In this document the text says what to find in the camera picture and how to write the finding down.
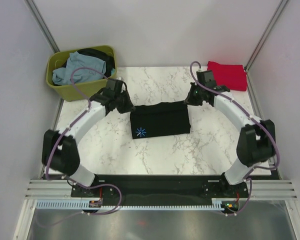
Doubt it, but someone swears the black t shirt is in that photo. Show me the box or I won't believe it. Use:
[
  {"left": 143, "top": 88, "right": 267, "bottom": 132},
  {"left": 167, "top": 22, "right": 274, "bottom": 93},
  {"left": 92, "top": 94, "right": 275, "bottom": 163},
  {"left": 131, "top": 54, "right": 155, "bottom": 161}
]
[{"left": 130, "top": 101, "right": 191, "bottom": 139}]

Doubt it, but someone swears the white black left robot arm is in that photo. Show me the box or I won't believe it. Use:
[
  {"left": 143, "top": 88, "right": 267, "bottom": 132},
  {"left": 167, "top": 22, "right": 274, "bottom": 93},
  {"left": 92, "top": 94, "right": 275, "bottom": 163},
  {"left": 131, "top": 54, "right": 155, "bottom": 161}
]
[{"left": 42, "top": 77, "right": 136, "bottom": 197}]

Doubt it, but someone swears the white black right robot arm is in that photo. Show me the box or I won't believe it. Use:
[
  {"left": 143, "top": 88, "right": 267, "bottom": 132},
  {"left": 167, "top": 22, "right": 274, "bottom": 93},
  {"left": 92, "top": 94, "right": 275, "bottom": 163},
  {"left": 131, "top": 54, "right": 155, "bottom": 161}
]
[{"left": 184, "top": 70, "right": 278, "bottom": 197}]

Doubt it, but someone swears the olive green plastic bin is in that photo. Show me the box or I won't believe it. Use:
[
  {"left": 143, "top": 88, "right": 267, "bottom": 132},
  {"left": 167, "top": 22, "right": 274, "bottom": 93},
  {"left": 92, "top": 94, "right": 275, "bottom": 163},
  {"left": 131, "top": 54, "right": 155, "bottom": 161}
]
[{"left": 45, "top": 49, "right": 107, "bottom": 102}]

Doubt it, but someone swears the black garment in bin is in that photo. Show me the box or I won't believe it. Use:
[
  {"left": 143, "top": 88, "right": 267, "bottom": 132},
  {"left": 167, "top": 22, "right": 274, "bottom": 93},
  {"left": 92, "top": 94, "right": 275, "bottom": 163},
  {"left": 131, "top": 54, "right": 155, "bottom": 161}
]
[{"left": 77, "top": 48, "right": 116, "bottom": 77}]

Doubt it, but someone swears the folded red t shirt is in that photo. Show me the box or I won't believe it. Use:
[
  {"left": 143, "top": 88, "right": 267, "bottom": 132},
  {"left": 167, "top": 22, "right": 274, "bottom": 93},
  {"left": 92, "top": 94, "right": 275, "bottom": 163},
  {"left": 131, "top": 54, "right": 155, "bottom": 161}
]
[{"left": 207, "top": 61, "right": 248, "bottom": 92}]

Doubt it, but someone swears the light blue t shirt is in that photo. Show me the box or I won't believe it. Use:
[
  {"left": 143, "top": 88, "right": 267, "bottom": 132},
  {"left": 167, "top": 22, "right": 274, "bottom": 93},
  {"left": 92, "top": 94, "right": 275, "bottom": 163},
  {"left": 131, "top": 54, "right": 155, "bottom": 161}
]
[{"left": 52, "top": 51, "right": 112, "bottom": 86}]

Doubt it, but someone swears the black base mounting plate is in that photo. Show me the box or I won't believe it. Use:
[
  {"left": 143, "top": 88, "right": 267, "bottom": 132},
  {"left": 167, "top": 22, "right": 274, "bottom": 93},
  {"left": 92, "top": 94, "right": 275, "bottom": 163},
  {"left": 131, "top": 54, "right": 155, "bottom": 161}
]
[{"left": 71, "top": 175, "right": 249, "bottom": 206}]

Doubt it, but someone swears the aluminium front rail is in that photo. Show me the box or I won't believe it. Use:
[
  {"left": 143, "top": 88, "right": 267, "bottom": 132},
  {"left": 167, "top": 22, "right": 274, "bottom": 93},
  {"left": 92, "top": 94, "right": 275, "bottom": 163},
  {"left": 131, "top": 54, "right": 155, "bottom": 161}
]
[{"left": 25, "top": 180, "right": 72, "bottom": 200}]

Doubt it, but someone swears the slotted cable duct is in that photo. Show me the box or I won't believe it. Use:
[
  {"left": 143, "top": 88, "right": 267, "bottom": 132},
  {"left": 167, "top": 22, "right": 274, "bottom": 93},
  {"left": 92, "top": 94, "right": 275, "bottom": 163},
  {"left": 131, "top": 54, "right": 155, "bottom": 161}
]
[{"left": 35, "top": 198, "right": 240, "bottom": 211}]

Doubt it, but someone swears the left aluminium corner post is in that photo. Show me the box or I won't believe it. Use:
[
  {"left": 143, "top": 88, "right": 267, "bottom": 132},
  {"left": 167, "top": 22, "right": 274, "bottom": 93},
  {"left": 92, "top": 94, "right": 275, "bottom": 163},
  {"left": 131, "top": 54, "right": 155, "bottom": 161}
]
[{"left": 25, "top": 0, "right": 60, "bottom": 53}]

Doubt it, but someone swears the aluminium corner post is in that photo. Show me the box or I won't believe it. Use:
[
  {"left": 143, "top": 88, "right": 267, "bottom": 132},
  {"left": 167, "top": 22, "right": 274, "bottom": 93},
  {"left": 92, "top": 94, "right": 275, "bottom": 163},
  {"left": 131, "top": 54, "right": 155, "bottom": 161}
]
[
  {"left": 25, "top": 0, "right": 60, "bottom": 53},
  {"left": 244, "top": 0, "right": 290, "bottom": 72}
]

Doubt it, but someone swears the right aluminium corner post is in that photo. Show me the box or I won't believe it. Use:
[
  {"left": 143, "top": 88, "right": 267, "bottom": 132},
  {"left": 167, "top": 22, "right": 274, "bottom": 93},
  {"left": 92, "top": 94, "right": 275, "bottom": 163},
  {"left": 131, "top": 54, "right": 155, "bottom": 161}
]
[{"left": 244, "top": 0, "right": 290, "bottom": 72}]

